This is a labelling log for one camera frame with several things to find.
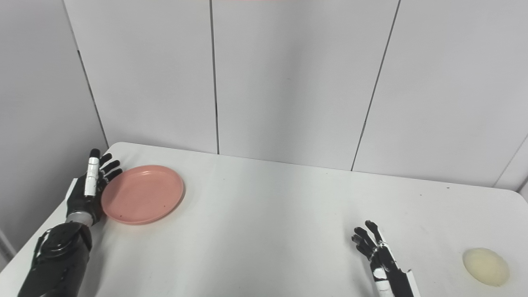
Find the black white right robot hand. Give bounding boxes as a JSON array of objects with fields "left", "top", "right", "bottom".
[{"left": 351, "top": 220, "right": 422, "bottom": 297}]

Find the pink round plate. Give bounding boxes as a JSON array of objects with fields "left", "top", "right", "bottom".
[{"left": 101, "top": 165, "right": 185, "bottom": 225}]

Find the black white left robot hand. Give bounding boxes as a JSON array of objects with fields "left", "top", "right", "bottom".
[{"left": 66, "top": 148, "right": 123, "bottom": 226}]

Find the pale yellow steamed bun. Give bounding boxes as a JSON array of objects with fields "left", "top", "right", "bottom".
[{"left": 462, "top": 247, "right": 510, "bottom": 287}]

